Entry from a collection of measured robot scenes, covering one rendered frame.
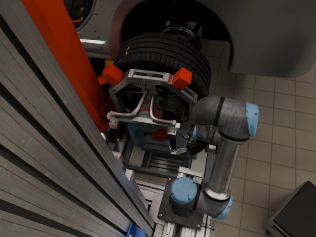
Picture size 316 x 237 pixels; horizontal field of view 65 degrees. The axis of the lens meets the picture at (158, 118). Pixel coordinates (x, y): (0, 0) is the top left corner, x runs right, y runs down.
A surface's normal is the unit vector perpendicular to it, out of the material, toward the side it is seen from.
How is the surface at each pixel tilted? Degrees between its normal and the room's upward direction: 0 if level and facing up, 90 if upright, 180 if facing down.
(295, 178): 0
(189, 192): 8
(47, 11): 90
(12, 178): 90
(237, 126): 55
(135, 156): 0
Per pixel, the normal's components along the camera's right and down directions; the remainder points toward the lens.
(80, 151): 0.96, 0.18
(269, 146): -0.09, -0.53
